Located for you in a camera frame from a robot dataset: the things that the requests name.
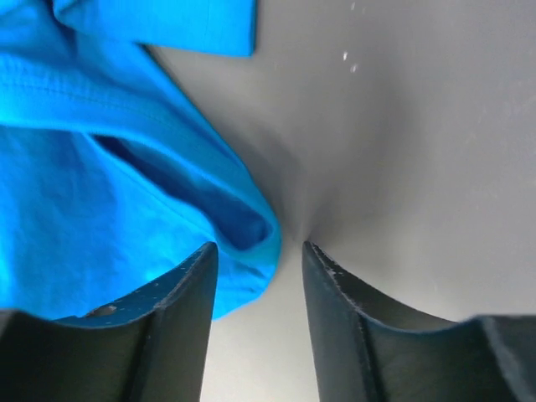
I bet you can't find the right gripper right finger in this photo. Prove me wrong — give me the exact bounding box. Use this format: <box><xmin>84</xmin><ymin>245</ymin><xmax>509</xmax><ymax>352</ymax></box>
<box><xmin>301</xmin><ymin>241</ymin><xmax>535</xmax><ymax>401</ymax></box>

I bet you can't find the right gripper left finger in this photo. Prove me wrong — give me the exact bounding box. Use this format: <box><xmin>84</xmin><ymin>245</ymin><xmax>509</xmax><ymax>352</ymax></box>
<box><xmin>1</xmin><ymin>243</ymin><xmax>218</xmax><ymax>401</ymax></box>

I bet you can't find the blue t shirt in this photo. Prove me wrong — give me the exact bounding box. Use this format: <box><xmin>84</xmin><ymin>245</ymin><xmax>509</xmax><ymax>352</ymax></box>
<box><xmin>1</xmin><ymin>1</ymin><xmax>281</xmax><ymax>319</ymax></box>

